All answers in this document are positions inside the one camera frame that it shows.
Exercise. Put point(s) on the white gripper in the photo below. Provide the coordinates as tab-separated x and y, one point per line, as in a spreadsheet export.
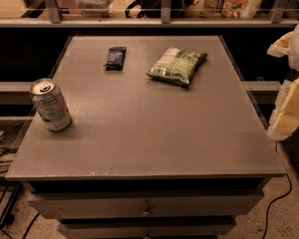
285	115

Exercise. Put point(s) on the silver green 7up can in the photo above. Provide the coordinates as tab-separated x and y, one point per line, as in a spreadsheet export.
49	102

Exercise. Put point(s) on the colourful printed bag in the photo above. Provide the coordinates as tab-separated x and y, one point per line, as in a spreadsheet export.
233	9

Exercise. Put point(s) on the green chip bag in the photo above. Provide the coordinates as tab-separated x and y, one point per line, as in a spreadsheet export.
176	66

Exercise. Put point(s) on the black bag on shelf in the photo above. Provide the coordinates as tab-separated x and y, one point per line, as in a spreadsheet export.
152	8

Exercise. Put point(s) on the grey drawer cabinet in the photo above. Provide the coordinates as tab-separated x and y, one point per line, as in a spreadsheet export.
197	156

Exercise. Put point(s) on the dark blue snack packet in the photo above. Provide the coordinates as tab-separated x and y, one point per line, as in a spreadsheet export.
115	59

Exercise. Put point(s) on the clear plastic container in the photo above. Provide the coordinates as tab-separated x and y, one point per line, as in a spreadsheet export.
94	8

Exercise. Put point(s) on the grey metal shelf rail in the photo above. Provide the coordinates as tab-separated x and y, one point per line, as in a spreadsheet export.
65	13

